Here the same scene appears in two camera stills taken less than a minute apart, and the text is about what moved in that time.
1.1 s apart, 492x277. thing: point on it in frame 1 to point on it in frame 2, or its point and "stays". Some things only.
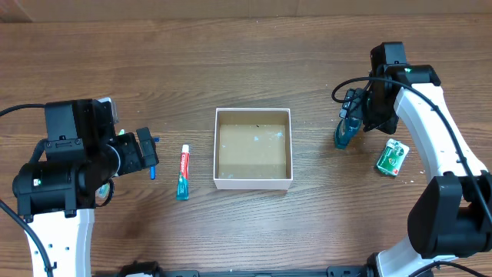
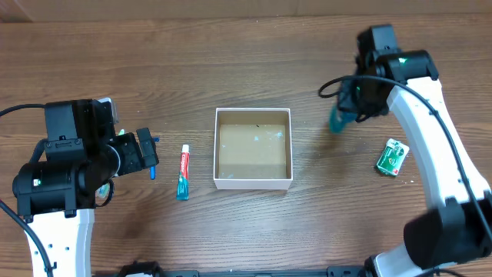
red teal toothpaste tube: x=184 y=183 stays
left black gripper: x=133 y=158 stays
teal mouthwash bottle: x=345 y=131 to x=344 y=112
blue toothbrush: x=104 y=191 stays
